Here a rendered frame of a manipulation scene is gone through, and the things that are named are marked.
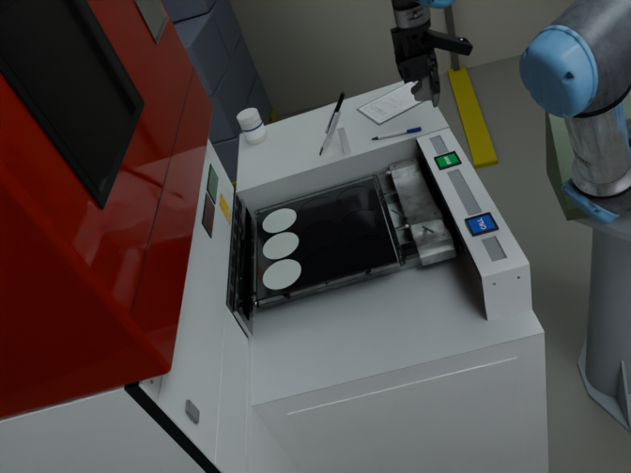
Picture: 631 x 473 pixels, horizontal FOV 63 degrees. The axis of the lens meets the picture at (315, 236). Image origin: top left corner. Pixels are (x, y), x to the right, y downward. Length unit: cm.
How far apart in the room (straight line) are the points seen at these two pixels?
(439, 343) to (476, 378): 12
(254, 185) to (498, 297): 75
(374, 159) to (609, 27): 84
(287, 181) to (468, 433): 81
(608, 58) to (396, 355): 68
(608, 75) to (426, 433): 89
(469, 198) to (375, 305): 33
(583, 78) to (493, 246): 45
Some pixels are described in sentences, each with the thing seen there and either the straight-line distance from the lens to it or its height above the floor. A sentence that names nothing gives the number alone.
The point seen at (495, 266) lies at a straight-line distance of 107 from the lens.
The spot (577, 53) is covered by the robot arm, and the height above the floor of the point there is 140.
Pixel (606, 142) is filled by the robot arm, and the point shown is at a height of 119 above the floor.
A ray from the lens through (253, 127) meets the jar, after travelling 168.
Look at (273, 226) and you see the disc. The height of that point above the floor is 90.
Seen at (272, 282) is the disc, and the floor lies 90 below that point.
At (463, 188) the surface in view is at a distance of 127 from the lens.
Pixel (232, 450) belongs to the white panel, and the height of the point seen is 91.
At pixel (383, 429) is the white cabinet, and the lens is 130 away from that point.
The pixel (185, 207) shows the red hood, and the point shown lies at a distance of 95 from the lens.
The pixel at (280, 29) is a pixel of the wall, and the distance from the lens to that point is 382.
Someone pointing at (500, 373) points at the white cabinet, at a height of 72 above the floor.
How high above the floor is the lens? 174
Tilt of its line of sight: 39 degrees down
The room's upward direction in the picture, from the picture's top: 22 degrees counter-clockwise
